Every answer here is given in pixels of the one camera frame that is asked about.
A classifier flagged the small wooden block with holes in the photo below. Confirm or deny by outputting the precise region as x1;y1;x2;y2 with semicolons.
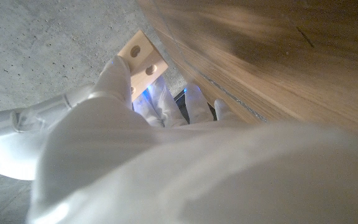
116;29;170;103

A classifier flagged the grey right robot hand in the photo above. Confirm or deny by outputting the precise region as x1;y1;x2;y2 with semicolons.
0;83;96;181

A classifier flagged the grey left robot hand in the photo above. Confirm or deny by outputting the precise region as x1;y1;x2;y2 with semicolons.
25;55;358;224

